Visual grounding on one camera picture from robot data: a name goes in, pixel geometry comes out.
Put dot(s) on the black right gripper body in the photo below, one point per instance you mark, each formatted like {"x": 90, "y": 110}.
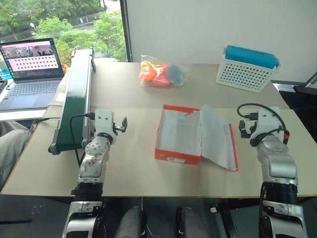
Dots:
{"x": 252, "y": 131}

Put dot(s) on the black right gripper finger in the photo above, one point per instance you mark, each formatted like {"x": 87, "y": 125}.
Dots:
{"x": 244, "y": 134}
{"x": 241, "y": 124}

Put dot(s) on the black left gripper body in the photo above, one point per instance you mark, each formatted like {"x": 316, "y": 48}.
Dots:
{"x": 116, "y": 128}

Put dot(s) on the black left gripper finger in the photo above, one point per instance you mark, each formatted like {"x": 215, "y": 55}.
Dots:
{"x": 124, "y": 121}
{"x": 123, "y": 130}

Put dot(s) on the orange shoe box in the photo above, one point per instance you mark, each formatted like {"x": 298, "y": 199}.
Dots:
{"x": 177, "y": 156}

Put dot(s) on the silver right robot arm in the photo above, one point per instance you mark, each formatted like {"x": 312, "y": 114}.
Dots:
{"x": 277, "y": 158}

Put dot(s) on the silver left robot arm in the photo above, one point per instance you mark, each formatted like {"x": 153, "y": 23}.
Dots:
{"x": 94, "y": 153}

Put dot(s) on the green conveyor belt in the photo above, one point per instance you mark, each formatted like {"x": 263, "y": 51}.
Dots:
{"x": 74, "y": 111}

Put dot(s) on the white wrapping paper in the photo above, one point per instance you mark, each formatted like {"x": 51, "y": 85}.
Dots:
{"x": 214, "y": 138}

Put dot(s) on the white perforated plastic basket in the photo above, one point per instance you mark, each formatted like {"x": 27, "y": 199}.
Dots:
{"x": 242, "y": 77}

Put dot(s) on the black furniture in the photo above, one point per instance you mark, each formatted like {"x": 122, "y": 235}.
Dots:
{"x": 303, "y": 104}

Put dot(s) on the clear bag of colourful toys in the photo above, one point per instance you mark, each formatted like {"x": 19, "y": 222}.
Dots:
{"x": 161, "y": 74}

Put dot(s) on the blue packet in basket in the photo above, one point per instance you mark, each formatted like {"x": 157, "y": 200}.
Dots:
{"x": 250, "y": 55}

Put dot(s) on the silver metal pole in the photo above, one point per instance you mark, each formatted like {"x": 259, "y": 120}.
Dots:
{"x": 311, "y": 79}

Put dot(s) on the open grey laptop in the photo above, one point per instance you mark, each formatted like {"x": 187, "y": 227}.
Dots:
{"x": 32, "y": 89}

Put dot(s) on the person's grey trouser leg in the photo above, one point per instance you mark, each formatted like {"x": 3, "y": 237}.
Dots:
{"x": 10, "y": 148}

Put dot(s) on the black flat device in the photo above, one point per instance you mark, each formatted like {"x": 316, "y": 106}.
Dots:
{"x": 2, "y": 84}

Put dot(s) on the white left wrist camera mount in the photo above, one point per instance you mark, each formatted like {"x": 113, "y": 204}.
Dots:
{"x": 103, "y": 119}

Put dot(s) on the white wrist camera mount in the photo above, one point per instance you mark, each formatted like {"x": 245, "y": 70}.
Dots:
{"x": 103, "y": 119}
{"x": 266, "y": 121}

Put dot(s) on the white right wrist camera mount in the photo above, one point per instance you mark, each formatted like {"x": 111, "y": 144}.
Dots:
{"x": 266, "y": 121}

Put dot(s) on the black window frame pillar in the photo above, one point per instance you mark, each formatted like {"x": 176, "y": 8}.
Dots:
{"x": 125, "y": 29}

